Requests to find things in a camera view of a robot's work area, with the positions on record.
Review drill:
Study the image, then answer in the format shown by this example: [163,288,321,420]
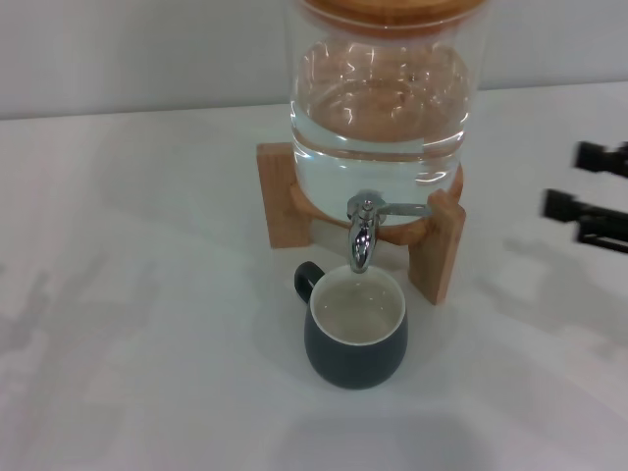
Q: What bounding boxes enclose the glass water dispenser jar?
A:
[287,0,493,233]

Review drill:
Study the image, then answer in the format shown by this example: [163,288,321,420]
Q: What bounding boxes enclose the wooden dispenser lid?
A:
[298,0,487,39]

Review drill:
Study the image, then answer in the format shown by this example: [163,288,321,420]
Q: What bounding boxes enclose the wooden dispenser stand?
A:
[255,141,466,306]

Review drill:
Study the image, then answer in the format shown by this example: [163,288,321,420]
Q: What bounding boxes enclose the dark green ceramic cup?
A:
[293,261,409,391]

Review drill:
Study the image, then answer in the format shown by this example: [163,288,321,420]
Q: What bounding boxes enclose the chrome faucet tap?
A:
[345,191,433,274]

